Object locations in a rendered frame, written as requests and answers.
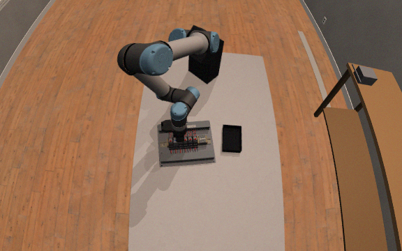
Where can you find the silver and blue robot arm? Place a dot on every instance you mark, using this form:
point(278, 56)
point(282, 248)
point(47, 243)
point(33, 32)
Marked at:
point(154, 59)

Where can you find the grey relay panel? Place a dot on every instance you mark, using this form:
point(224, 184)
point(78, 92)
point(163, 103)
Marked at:
point(201, 152)

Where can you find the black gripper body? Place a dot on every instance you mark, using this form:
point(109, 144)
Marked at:
point(179, 132)

